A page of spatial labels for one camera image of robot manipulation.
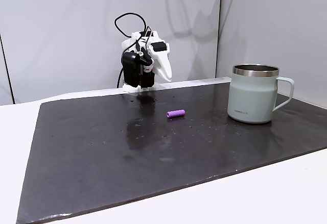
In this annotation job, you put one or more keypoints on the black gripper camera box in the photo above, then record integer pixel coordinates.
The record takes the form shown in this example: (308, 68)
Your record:
(159, 46)

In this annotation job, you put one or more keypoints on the black table mat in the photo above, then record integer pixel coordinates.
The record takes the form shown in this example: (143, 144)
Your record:
(127, 157)

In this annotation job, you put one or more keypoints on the pale green steel-rimmed mug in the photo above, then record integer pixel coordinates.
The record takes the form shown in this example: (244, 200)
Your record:
(249, 96)

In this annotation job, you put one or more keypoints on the purple pen grip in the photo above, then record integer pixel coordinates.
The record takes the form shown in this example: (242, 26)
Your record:
(175, 113)

